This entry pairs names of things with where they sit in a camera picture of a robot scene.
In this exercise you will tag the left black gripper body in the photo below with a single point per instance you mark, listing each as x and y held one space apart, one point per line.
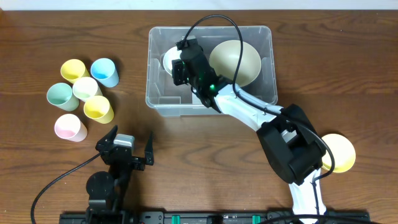
125 156

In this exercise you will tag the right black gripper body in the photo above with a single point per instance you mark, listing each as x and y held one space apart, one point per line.
178 73

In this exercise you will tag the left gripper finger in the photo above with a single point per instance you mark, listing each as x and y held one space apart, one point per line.
107 140
149 152

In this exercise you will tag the white small bowl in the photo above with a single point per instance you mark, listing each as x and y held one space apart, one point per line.
169 56

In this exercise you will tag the beige large bowl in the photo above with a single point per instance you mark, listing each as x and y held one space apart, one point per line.
224 58

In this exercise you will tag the yellow small bowl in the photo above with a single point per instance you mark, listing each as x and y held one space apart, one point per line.
343 152

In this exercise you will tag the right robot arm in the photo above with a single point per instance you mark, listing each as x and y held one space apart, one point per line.
292 147

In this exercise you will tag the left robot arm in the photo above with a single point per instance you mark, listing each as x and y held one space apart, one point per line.
106 189

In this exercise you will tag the white label in container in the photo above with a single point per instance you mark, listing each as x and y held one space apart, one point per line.
196 100

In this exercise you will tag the clear plastic storage container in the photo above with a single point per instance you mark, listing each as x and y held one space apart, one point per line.
171 100

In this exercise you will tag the yellow cup lower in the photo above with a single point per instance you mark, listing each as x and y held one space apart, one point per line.
99 109

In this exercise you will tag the yellow cup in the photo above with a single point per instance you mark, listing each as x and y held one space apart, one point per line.
99 109
73 69

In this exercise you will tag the pink cup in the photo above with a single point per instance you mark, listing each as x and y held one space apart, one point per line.
69 127

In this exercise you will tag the white cup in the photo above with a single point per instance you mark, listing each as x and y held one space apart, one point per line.
85 88

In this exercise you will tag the mint green cup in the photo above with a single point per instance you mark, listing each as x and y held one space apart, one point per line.
61 96

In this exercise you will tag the light blue cup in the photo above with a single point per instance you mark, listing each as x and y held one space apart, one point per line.
104 71

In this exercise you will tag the yellow cup upper left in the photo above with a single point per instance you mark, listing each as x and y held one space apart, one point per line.
73 69

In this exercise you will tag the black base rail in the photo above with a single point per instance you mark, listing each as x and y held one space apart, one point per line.
170 218

